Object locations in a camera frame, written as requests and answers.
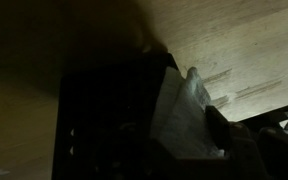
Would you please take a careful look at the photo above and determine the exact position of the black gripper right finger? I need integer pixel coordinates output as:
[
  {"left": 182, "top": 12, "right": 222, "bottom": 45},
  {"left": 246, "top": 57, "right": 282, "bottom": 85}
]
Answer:
[{"left": 204, "top": 105, "right": 288, "bottom": 180}]

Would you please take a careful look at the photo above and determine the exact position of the white grey knitted cloth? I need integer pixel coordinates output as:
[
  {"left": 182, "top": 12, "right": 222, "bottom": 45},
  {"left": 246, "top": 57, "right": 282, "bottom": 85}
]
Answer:
[{"left": 149, "top": 65, "right": 226, "bottom": 160}]

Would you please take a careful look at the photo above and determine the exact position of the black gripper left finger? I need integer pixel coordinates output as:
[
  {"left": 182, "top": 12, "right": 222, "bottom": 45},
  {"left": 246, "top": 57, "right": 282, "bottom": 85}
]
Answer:
[{"left": 93, "top": 121, "right": 172, "bottom": 180}]

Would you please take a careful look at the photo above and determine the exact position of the black perforated box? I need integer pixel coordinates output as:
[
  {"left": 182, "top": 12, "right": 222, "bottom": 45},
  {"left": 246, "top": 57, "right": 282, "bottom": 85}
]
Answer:
[{"left": 51, "top": 52, "right": 180, "bottom": 180}]

